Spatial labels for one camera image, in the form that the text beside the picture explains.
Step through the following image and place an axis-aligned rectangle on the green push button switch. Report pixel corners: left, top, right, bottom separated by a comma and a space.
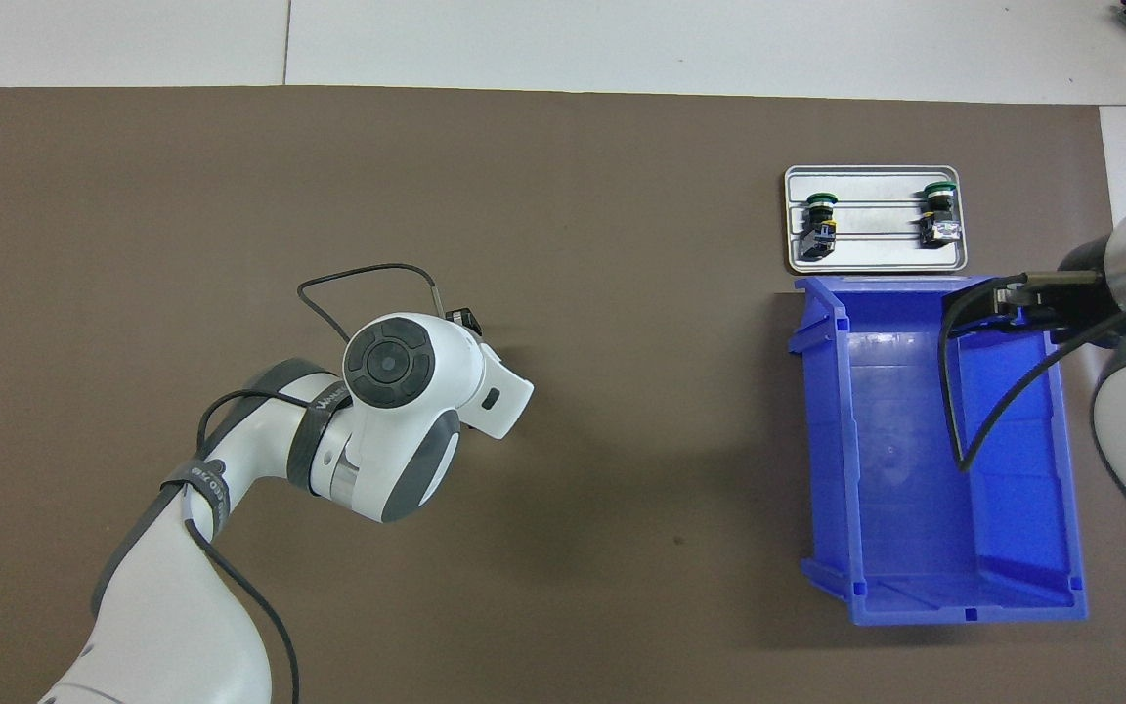
796, 192, 840, 263
919, 181, 963, 247

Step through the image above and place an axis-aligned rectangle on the blue plastic storage bin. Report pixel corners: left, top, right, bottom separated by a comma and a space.
786, 275, 1090, 627

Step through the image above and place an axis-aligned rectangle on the black velcro cable strap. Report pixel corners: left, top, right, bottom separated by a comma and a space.
158, 455, 232, 539
286, 376, 354, 495

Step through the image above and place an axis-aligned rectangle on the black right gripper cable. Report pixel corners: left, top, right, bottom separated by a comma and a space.
939, 270, 1126, 474

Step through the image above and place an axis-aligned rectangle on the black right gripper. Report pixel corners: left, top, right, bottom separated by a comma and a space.
944, 238, 1126, 347

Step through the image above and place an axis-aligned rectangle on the brown table mat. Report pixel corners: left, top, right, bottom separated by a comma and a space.
0, 86, 1126, 704

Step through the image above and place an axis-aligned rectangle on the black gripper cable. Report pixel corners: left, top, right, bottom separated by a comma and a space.
939, 270, 1126, 474
190, 262, 449, 704

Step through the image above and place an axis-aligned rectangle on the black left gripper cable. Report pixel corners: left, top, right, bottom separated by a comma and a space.
190, 262, 449, 704

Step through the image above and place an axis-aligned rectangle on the silver metal tray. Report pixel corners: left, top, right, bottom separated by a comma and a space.
783, 164, 971, 274

